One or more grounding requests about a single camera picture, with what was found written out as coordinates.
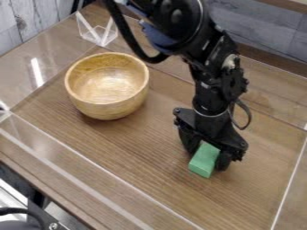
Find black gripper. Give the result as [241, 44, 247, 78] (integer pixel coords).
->
[173, 107, 249, 172]

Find green rectangular block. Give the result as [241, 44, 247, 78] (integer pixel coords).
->
[189, 142, 219, 179]

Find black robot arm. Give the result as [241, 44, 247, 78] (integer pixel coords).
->
[127, 0, 249, 171]

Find wooden bowl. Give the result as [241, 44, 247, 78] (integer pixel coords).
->
[66, 52, 150, 120]

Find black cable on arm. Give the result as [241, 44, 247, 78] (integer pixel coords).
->
[101, 0, 171, 65]

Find clear acrylic corner bracket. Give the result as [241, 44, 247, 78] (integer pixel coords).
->
[77, 12, 119, 47]

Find black stand with cable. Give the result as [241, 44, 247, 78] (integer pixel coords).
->
[0, 200, 63, 230]

